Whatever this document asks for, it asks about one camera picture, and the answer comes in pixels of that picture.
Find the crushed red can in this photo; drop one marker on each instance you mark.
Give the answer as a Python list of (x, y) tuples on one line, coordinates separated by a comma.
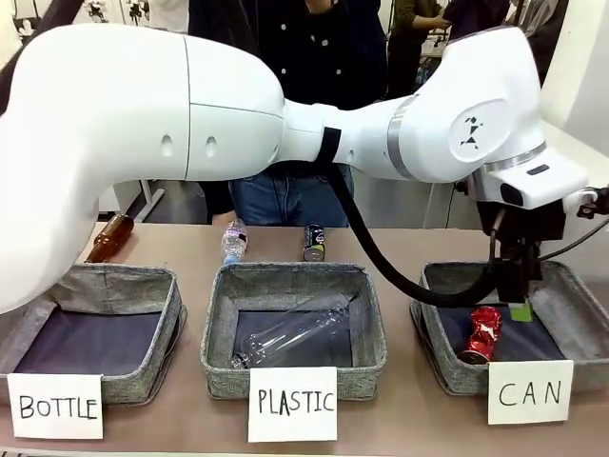
[(483, 335)]

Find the brown glass bottle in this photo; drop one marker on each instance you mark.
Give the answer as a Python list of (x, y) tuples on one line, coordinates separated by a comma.
[(111, 238)]

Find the white paper label BOTTLE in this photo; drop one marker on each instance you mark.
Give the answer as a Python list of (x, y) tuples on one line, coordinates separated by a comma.
[(54, 405)]

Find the white metal table leg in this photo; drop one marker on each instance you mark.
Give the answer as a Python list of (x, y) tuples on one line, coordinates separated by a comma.
[(152, 200)]

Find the small labelled plastic water bottle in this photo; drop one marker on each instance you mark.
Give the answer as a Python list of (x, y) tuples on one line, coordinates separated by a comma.
[(234, 243)]

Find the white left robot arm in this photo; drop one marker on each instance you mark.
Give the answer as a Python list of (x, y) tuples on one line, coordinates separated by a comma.
[(119, 105)]

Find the clear empty plastic bottle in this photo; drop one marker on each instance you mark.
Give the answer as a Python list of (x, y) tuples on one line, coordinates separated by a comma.
[(290, 338)]

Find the white poster with black figures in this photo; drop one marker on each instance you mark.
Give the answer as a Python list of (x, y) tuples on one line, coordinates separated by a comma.
[(152, 8)]

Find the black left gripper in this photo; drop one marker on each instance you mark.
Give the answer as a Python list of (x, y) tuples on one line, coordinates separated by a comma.
[(523, 226)]

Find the background person in dark clothes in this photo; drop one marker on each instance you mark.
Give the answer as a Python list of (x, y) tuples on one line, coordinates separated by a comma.
[(476, 13)]

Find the person in black dotted shirt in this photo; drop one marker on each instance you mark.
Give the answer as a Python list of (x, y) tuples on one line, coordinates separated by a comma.
[(328, 47)]

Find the grey fabric basket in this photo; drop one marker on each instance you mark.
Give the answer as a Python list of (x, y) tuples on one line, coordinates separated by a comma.
[(575, 323), (119, 295), (285, 285)]

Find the dark drink can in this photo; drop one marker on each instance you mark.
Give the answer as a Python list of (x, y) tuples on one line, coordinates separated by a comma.
[(314, 242)]

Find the background person in olive top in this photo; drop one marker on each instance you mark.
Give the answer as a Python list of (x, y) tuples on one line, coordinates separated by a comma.
[(421, 21)]

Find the white paper label PLASTIC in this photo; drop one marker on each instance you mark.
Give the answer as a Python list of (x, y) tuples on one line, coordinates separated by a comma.
[(292, 403)]

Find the white paper label CAN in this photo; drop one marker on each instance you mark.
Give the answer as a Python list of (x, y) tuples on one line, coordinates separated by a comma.
[(529, 392)]

